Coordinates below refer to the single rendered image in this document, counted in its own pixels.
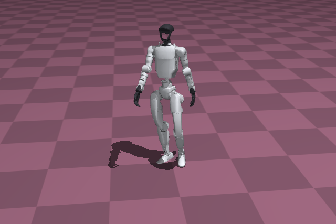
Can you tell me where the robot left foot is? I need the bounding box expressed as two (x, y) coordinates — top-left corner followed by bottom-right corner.
(177, 149), (186, 167)

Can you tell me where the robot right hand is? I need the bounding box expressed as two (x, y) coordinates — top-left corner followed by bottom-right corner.
(134, 85), (142, 107)

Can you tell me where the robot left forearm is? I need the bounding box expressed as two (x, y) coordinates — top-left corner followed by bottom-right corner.
(185, 68), (195, 92)

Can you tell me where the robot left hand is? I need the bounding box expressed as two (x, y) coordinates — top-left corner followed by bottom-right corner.
(190, 88), (196, 106)

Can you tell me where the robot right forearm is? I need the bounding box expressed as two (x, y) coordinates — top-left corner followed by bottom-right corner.
(136, 71), (149, 91)

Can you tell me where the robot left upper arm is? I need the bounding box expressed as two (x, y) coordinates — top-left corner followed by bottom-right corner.
(175, 47), (190, 76)

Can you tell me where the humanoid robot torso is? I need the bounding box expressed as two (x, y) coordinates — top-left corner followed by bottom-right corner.
(154, 43), (179, 100)

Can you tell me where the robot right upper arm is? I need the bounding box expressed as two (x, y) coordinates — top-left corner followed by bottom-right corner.
(142, 46), (155, 73)

